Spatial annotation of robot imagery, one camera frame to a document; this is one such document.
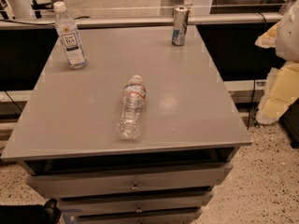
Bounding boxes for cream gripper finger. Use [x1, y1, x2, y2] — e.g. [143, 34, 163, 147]
[255, 23, 278, 49]
[256, 62, 299, 125]

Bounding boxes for silver blue redbull can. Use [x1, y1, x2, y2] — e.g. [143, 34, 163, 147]
[172, 7, 189, 46]

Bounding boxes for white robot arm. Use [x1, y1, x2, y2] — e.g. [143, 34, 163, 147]
[255, 0, 299, 125]

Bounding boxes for clear plastic water bottle lying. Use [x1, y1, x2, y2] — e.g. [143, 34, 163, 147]
[117, 75, 146, 140]

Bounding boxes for upright labelled tea bottle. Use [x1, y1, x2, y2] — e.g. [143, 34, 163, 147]
[53, 1, 87, 69]

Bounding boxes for top grey drawer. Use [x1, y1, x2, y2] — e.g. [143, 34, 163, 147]
[27, 162, 233, 198]

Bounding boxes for grey drawer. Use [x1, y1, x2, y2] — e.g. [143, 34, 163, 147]
[76, 208, 202, 224]
[27, 162, 233, 198]
[58, 189, 213, 217]

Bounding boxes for middle grey drawer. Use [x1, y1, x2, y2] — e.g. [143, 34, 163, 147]
[58, 189, 213, 217]

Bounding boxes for bottom grey drawer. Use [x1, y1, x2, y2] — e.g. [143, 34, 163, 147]
[76, 208, 202, 224]

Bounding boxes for grey drawer cabinet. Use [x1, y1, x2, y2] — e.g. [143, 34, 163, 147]
[2, 27, 250, 224]

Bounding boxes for black object on floor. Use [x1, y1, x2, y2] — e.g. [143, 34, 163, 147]
[0, 199, 62, 224]

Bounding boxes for grey metal rail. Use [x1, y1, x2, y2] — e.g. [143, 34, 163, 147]
[0, 12, 282, 30]

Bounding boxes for black cable on left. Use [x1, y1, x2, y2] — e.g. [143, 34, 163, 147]
[0, 89, 23, 114]

